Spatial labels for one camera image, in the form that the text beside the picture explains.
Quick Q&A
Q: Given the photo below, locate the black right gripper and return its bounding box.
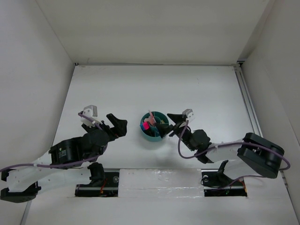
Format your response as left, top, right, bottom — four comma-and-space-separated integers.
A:
154, 113, 195, 151

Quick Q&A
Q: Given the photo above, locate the pink wooden pencil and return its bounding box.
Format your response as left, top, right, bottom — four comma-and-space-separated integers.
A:
148, 110, 156, 127

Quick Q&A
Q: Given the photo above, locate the pink black highlighter marker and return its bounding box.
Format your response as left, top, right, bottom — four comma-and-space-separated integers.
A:
140, 121, 150, 131

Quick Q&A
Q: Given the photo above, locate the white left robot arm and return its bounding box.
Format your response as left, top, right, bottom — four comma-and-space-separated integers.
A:
0, 112, 128, 203

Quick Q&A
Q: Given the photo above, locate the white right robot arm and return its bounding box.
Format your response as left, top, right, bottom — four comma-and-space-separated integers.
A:
139, 109, 291, 185

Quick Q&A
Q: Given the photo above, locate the teal round desk organizer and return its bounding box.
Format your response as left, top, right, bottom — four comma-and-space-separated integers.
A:
140, 111, 169, 142

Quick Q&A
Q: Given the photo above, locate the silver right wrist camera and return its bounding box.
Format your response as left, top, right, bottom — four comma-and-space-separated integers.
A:
182, 109, 195, 122

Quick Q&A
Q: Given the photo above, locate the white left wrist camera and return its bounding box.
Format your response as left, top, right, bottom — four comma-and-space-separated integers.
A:
81, 105, 99, 128

